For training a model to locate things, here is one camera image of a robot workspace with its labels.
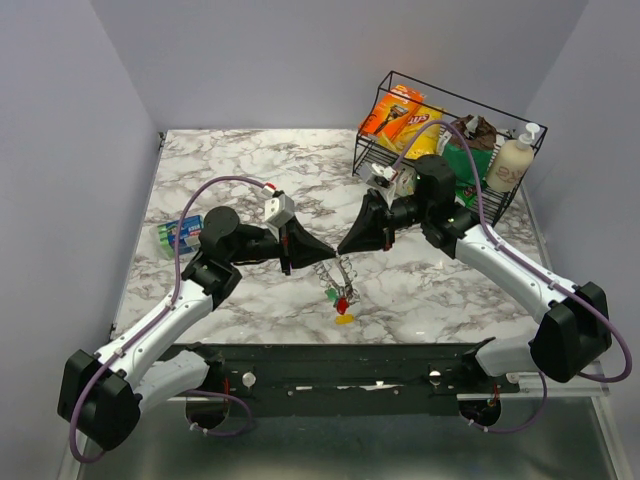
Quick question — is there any red key tag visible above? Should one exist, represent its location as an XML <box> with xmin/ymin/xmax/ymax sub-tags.
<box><xmin>336</xmin><ymin>297</ymin><xmax>349</xmax><ymax>315</ymax></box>

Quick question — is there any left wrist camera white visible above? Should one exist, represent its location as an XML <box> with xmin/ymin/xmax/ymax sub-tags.
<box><xmin>264</xmin><ymin>193</ymin><xmax>295</xmax><ymax>239</ymax></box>

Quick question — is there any yellow chips bag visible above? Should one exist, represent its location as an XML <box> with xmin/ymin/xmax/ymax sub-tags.
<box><xmin>377</xmin><ymin>105</ymin><xmax>442</xmax><ymax>160</ymax></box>

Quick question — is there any green sponge pack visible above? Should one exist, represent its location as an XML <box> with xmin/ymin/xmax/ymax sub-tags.
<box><xmin>152</xmin><ymin>215</ymin><xmax>203</xmax><ymax>259</ymax></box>

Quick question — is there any metal keyring holder with rings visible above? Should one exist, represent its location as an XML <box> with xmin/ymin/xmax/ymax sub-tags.
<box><xmin>313</xmin><ymin>256</ymin><xmax>360</xmax><ymax>306</ymax></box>

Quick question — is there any black wire basket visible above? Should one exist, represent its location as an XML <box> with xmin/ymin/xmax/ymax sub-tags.
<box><xmin>352</xmin><ymin>70</ymin><xmax>530</xmax><ymax>226</ymax></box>

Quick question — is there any yellow key tag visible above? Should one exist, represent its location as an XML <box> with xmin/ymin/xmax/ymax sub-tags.
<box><xmin>335</xmin><ymin>313</ymin><xmax>355</xmax><ymax>325</ymax></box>

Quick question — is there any brown crumpled bag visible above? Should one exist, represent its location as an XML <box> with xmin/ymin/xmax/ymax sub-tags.
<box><xmin>451</xmin><ymin>115</ymin><xmax>497</xmax><ymax>151</ymax></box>

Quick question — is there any cream lotion pump bottle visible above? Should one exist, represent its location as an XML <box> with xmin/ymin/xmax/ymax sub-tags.
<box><xmin>485</xmin><ymin>122</ymin><xmax>541</xmax><ymax>193</ymax></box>

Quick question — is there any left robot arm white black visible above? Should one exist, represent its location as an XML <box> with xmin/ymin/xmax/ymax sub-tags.
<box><xmin>58</xmin><ymin>206</ymin><xmax>335</xmax><ymax>460</ymax></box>

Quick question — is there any green key tag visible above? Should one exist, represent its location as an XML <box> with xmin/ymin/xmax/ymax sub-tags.
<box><xmin>325</xmin><ymin>288</ymin><xmax>339</xmax><ymax>302</ymax></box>

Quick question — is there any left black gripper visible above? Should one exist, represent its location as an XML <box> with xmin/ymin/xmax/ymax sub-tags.
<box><xmin>228</xmin><ymin>215</ymin><xmax>336</xmax><ymax>276</ymax></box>

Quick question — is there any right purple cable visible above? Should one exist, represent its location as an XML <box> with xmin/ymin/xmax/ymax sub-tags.
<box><xmin>392</xmin><ymin>119</ymin><xmax>632</xmax><ymax>384</ymax></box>

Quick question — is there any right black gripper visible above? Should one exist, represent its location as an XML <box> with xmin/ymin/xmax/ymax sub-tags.
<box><xmin>337</xmin><ymin>189</ymin><xmax>431</xmax><ymax>256</ymax></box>

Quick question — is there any dark green bag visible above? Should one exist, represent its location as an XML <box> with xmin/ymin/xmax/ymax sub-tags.
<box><xmin>442</xmin><ymin>142</ymin><xmax>493</xmax><ymax>187</ymax></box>

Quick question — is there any aluminium frame rail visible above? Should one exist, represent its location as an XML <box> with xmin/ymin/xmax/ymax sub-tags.
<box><xmin>79</xmin><ymin>357</ymin><xmax>612</xmax><ymax>401</ymax></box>

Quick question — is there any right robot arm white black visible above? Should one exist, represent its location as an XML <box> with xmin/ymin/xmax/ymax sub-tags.
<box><xmin>338</xmin><ymin>155</ymin><xmax>612</xmax><ymax>392</ymax></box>

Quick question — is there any orange razor package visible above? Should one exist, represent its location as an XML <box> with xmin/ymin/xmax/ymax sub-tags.
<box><xmin>359</xmin><ymin>84</ymin><xmax>425</xmax><ymax>140</ymax></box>

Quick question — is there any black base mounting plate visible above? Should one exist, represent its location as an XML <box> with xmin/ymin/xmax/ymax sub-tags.
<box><xmin>162</xmin><ymin>343</ymin><xmax>520</xmax><ymax>417</ymax></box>

